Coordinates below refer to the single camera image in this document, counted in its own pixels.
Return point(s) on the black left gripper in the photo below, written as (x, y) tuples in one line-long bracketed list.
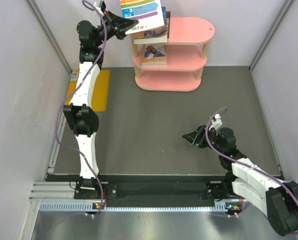
[(121, 25)]

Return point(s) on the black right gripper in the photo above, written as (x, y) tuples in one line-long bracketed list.
[(192, 137)]

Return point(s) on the white colourful back-cover book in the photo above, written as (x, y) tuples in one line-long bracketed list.
[(148, 13)]

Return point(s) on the blue Jane Eyre book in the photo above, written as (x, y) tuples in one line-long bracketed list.
[(153, 36)]

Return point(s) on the orange Othello book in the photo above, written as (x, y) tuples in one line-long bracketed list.
[(154, 53)]

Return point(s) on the dark red book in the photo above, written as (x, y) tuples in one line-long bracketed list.
[(168, 19)]

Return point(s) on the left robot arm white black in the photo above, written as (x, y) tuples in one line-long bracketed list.
[(81, 118)]

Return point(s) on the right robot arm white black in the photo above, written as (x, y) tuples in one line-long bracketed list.
[(275, 198)]

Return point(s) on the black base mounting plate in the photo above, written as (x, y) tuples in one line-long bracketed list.
[(156, 191)]

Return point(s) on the pink three-tier shelf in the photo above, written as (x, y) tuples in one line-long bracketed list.
[(186, 54)]

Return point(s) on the yellow plastic file folder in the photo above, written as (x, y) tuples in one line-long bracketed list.
[(100, 91)]

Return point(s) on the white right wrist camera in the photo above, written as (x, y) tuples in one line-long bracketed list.
[(216, 122)]

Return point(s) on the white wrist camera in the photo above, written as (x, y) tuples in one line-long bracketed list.
[(216, 122), (100, 6)]

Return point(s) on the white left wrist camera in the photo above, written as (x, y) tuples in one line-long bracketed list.
[(100, 6)]

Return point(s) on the aluminium frame rail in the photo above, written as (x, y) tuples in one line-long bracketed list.
[(58, 196)]

